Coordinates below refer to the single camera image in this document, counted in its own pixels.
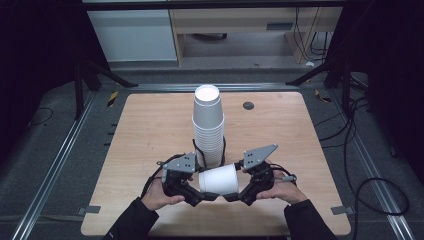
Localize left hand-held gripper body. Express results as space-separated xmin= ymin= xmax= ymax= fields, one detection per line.
xmin=161 ymin=152 xmax=205 ymax=208

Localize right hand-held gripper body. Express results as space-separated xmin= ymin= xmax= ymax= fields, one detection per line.
xmin=238 ymin=143 xmax=279 ymax=207

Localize single white paper cup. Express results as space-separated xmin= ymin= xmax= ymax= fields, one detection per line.
xmin=198 ymin=163 xmax=240 ymax=196

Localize black wire cup holder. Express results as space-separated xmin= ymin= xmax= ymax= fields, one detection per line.
xmin=192 ymin=135 xmax=228 ymax=169

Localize stack of white paper cups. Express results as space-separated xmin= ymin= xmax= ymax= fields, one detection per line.
xmin=191 ymin=84 xmax=226 ymax=169

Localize person's left hand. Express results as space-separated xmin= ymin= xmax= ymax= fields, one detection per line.
xmin=141 ymin=176 xmax=186 ymax=212

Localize person's right hand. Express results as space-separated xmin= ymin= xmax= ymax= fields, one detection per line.
xmin=256 ymin=161 xmax=309 ymax=205

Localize yellow black tape strip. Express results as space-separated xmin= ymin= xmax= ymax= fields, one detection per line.
xmin=314 ymin=89 xmax=333 ymax=104
xmin=106 ymin=90 xmax=120 ymax=108

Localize black metal stand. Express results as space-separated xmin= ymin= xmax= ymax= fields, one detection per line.
xmin=285 ymin=54 xmax=368 ymax=118
xmin=74 ymin=54 xmax=139 ymax=120

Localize white cabinet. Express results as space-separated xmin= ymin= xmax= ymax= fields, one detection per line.
xmin=87 ymin=9 xmax=178 ymax=63

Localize black curtain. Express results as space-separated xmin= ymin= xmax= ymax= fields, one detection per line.
xmin=343 ymin=0 xmax=424 ymax=184
xmin=0 ymin=0 xmax=85 ymax=161

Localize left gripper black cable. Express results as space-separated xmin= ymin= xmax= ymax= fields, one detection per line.
xmin=140 ymin=153 xmax=185 ymax=200

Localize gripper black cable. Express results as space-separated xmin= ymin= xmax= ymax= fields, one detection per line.
xmin=140 ymin=153 xmax=185 ymax=200
xmin=269 ymin=162 xmax=298 ymax=188

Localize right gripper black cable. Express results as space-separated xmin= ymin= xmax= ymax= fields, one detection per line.
xmin=269 ymin=162 xmax=298 ymax=188

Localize aluminium floor rail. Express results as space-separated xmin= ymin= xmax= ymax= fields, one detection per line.
xmin=129 ymin=82 xmax=302 ymax=93
xmin=328 ymin=89 xmax=416 ymax=240
xmin=11 ymin=91 xmax=98 ymax=240

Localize grey metal bracket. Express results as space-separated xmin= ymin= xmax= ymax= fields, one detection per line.
xmin=330 ymin=205 xmax=356 ymax=216
xmin=77 ymin=205 xmax=102 ymax=216

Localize long black floor cable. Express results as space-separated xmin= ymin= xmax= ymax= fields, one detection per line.
xmin=313 ymin=96 xmax=411 ymax=240

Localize black hanging cables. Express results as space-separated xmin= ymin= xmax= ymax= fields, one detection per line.
xmin=293 ymin=7 xmax=334 ymax=63

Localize thin black floor cable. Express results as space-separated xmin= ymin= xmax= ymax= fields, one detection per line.
xmin=27 ymin=106 xmax=55 ymax=128

